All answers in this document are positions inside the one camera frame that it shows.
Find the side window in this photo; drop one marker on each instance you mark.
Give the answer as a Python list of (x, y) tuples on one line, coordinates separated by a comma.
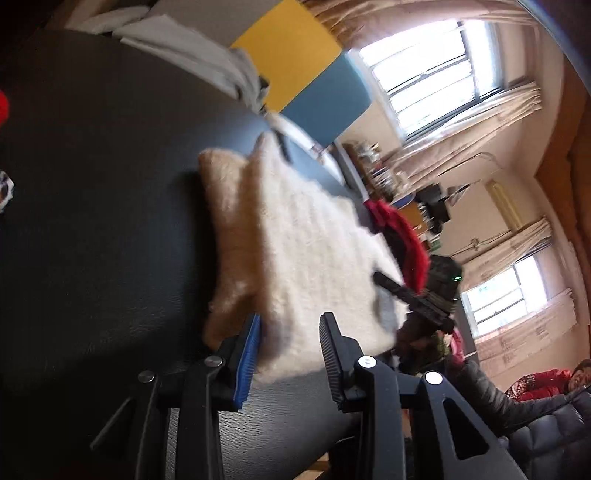
[(503, 295)]

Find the wall air conditioner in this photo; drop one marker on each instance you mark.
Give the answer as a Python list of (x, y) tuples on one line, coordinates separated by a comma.
[(505, 205)]

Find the grey yellow blue armchair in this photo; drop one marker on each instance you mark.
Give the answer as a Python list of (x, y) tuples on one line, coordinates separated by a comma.
[(295, 50)]

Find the beige patterned curtain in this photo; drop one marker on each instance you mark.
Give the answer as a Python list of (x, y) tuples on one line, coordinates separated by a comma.
[(508, 244), (531, 327), (415, 18), (461, 134)]

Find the cream knit sweater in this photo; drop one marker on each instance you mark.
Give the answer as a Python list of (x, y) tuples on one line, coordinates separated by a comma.
[(300, 258)]

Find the large window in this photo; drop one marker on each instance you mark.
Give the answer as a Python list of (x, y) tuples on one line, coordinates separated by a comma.
[(429, 74)]

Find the grey garment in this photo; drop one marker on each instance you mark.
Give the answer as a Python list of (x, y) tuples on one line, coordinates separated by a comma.
[(184, 46)]

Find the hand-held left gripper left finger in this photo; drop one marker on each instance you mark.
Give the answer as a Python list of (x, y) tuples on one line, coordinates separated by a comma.
[(247, 364)]

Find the red knit sweater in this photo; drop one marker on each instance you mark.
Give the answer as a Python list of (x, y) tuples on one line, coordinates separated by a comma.
[(406, 240)]

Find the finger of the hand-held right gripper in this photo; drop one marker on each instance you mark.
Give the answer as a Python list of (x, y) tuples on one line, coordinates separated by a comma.
[(397, 286)]

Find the wooden desk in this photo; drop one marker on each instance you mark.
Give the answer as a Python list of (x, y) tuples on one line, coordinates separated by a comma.
[(364, 170)]

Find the person's red patterned garment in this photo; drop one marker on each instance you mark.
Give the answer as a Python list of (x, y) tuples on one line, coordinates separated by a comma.
[(3, 189)]

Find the black monitor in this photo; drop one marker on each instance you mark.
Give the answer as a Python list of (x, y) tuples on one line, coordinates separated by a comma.
[(434, 201)]

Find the dark quilted jacket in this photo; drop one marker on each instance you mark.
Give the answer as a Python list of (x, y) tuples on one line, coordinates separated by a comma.
[(554, 443)]

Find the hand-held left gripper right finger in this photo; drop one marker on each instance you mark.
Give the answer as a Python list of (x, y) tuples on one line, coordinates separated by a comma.
[(332, 360)]

